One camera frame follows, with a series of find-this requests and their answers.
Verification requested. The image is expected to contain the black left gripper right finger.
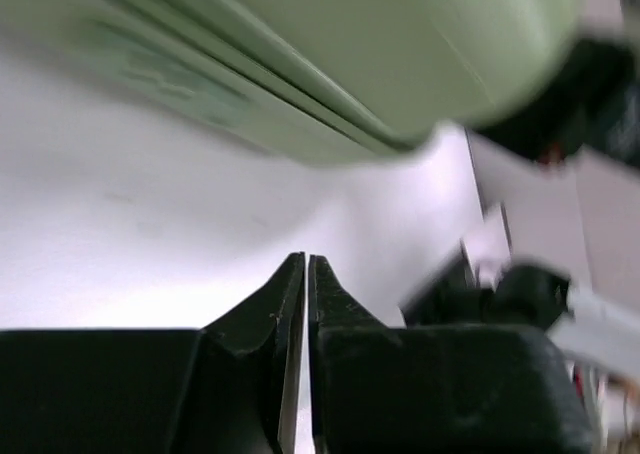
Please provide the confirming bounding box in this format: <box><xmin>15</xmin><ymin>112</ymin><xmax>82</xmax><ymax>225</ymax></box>
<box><xmin>308</xmin><ymin>256</ymin><xmax>595</xmax><ymax>453</ymax></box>

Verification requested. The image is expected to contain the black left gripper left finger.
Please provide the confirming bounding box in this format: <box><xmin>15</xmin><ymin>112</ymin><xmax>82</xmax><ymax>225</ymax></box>
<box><xmin>1</xmin><ymin>253</ymin><xmax>305</xmax><ymax>453</ymax></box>

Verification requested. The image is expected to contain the green hard-shell suitcase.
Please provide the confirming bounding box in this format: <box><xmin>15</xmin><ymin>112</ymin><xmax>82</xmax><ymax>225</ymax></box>
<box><xmin>1</xmin><ymin>0</ymin><xmax>582</xmax><ymax>166</ymax></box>

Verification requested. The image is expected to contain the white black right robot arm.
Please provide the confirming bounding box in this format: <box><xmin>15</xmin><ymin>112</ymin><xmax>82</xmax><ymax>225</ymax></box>
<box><xmin>400</xmin><ymin>38</ymin><xmax>639</xmax><ymax>362</ymax></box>

